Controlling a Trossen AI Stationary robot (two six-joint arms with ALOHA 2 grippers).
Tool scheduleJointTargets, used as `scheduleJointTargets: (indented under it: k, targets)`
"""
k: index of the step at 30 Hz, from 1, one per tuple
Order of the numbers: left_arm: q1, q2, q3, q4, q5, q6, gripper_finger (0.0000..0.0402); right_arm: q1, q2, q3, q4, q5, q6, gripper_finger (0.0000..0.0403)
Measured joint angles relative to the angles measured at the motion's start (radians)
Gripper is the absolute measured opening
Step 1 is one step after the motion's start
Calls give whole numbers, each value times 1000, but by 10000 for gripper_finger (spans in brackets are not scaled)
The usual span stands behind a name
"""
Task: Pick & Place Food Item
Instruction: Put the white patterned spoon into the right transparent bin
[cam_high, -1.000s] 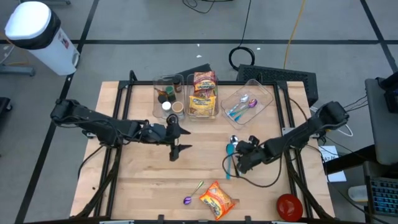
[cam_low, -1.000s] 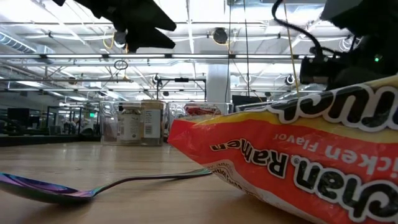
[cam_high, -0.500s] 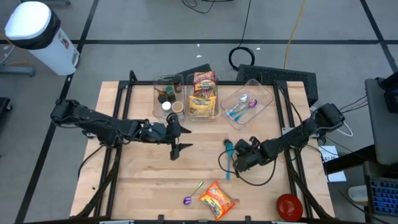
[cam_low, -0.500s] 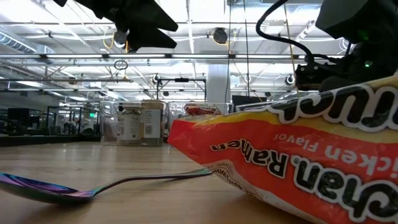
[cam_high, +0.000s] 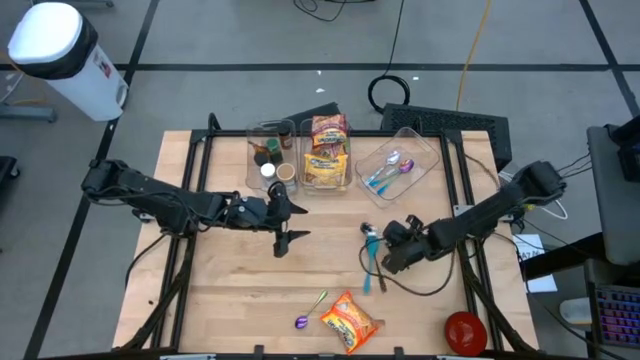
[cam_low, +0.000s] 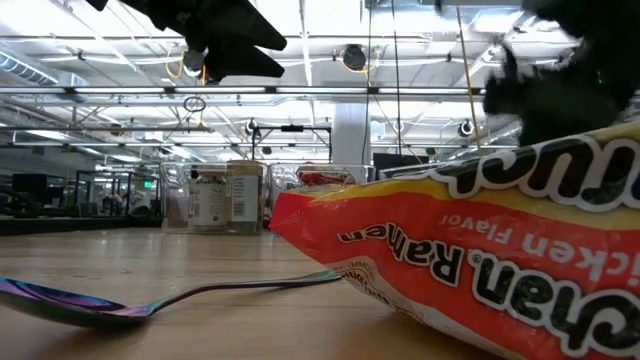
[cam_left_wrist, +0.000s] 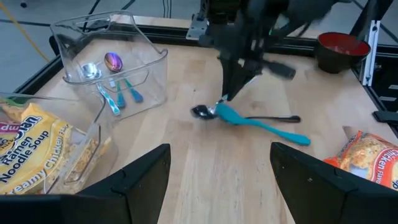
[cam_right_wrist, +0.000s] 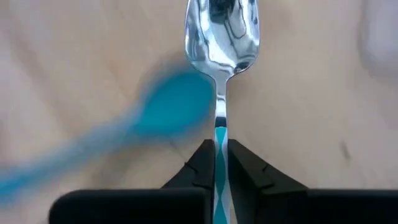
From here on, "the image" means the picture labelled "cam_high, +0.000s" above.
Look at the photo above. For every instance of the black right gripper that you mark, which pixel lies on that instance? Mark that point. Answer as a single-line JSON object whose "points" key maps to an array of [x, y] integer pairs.
{"points": [[407, 247]]}

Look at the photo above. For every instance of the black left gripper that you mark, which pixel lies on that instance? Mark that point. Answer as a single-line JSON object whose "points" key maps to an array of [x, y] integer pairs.
{"points": [[255, 215]]}

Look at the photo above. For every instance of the rainbow iridescent metal spoon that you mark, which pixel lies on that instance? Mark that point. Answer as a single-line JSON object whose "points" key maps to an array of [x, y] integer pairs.
{"points": [[406, 166], [368, 265], [301, 322]]}

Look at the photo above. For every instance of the tan-lid seasoning jar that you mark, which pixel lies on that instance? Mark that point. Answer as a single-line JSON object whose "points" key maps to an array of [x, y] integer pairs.
{"points": [[286, 173]]}

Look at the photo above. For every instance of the white-lid seasoning jar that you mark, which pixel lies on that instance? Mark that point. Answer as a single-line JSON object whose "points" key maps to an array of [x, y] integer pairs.
{"points": [[268, 171]]}

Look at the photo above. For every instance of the yellow ramen noodle pack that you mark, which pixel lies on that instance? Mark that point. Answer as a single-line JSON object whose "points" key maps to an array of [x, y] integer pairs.
{"points": [[326, 172]]}

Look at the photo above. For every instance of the black-lid jar purple label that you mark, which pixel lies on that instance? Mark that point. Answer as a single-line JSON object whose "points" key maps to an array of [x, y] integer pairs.
{"points": [[261, 159]]}

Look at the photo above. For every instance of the silver metal spoon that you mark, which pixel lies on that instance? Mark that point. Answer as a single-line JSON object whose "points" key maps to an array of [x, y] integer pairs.
{"points": [[393, 158]]}

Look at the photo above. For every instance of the green spice jar green lid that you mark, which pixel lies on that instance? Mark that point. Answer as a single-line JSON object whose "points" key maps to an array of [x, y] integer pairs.
{"points": [[273, 145]]}

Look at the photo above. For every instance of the brown spice jar black lid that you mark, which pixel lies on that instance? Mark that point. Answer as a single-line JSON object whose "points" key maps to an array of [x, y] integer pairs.
{"points": [[285, 137]]}

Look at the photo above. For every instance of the orange chicken ramen pack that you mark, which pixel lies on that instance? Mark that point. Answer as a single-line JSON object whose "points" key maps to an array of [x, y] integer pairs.
{"points": [[350, 325]]}

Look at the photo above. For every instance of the brown-red ramen pack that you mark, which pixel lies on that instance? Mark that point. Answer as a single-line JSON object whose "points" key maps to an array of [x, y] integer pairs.
{"points": [[329, 129]]}

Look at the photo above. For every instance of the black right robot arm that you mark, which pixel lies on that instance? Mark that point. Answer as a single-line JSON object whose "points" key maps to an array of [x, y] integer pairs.
{"points": [[500, 205]]}

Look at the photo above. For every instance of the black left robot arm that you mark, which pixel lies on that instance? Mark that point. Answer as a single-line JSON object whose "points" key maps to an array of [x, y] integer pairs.
{"points": [[150, 192]]}

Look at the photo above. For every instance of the clear plastic spice bin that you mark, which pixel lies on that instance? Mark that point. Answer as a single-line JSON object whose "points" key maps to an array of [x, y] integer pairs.
{"points": [[252, 185]]}

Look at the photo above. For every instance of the clear plastic ramen bin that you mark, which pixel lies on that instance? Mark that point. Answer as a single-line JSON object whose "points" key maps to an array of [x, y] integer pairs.
{"points": [[306, 145]]}

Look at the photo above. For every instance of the clear plastic spoon bin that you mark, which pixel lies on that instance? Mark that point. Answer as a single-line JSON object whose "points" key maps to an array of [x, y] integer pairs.
{"points": [[410, 145]]}

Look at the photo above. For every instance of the black table-edge clamp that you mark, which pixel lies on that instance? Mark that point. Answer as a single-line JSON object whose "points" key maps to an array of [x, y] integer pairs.
{"points": [[398, 352], [258, 351]]}

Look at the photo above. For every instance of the red bowl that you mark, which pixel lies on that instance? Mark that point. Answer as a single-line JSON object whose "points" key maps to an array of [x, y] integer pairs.
{"points": [[466, 334]]}

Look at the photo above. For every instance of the white paper sheet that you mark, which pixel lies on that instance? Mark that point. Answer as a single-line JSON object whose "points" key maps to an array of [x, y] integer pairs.
{"points": [[542, 285]]}

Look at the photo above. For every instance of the white computer mouse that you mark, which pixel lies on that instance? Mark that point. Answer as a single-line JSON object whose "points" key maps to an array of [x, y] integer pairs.
{"points": [[575, 311]]}

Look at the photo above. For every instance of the backlit keyboard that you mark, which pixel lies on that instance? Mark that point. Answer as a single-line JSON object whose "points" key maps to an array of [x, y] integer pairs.
{"points": [[620, 315]]}

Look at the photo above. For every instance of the black desk device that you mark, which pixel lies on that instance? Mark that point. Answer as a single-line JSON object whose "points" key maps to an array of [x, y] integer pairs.
{"points": [[630, 160]]}

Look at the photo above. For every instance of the grey metal stand base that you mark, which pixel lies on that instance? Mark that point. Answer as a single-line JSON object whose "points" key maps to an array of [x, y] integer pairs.
{"points": [[30, 114]]}

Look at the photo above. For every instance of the white trash can black band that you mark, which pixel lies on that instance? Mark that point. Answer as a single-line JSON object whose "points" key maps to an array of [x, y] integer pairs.
{"points": [[60, 50]]}

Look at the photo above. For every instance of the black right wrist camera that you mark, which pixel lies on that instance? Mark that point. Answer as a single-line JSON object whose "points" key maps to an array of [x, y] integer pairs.
{"points": [[414, 223]]}

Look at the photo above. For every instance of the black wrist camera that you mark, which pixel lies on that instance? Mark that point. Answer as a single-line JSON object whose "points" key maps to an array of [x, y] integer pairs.
{"points": [[277, 192], [414, 223]]}

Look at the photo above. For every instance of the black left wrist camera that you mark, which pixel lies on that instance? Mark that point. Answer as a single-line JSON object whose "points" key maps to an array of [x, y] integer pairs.
{"points": [[277, 192]]}

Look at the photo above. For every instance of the silver metal frame bracket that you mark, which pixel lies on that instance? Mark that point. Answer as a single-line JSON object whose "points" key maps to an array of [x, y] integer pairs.
{"points": [[462, 211]]}

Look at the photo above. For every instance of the black aluminium table frame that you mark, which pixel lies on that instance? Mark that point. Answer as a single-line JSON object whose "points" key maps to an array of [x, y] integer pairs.
{"points": [[225, 133]]}

